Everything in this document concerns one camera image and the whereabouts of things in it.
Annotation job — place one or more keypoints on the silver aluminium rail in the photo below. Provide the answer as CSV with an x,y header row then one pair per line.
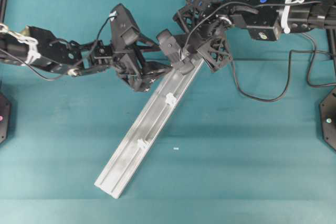
x,y
134,147

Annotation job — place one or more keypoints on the black USB hub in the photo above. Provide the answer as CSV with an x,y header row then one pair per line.
x,y
202,4

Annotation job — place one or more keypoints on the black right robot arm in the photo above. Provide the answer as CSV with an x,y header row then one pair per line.
x,y
262,18

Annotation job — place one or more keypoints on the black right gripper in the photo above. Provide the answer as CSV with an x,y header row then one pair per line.
x,y
204,37

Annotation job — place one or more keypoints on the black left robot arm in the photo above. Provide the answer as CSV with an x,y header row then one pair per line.
x,y
39,49

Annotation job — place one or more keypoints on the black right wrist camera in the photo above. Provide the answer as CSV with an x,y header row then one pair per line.
x,y
172,47

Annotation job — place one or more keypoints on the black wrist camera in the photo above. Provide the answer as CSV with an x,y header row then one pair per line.
x,y
172,47
124,29

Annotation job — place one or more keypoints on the black left frame post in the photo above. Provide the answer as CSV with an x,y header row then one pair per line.
x,y
3,1

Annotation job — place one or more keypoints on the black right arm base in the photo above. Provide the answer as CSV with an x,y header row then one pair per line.
x,y
327,117

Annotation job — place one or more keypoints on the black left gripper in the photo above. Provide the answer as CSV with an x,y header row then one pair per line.
x,y
134,70

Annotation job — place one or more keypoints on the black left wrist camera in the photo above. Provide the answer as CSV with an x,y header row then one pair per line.
x,y
124,29

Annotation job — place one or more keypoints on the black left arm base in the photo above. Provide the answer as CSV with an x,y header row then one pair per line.
x,y
5,117

